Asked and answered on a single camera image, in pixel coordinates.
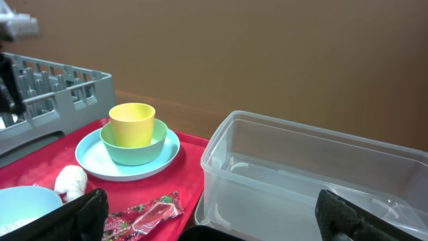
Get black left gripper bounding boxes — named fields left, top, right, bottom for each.
left=1, top=53, right=25, bottom=115

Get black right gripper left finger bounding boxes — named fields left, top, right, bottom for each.
left=1, top=188, right=109, bottom=241

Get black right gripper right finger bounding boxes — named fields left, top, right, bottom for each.
left=315, top=189, right=421, bottom=241

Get white napkin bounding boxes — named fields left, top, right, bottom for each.
left=54, top=165, right=88, bottom=203

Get red candy wrapper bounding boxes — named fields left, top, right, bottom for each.
left=102, top=191, right=184, bottom=241

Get light blue food bowl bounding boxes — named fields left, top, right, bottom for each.
left=1, top=186, right=63, bottom=226

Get grey dishwasher rack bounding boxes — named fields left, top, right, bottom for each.
left=1, top=54, right=116, bottom=167

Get light blue plate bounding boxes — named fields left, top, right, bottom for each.
left=75, top=129, right=181, bottom=182

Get red plastic tray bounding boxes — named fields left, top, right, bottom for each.
left=1, top=118, right=208, bottom=240

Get clear plastic bin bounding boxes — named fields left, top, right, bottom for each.
left=195, top=111, right=427, bottom=240

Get yellow plastic cup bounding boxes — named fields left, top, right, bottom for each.
left=109, top=102, right=156, bottom=148

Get black plastic tray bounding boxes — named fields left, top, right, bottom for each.
left=178, top=225, right=245, bottom=241

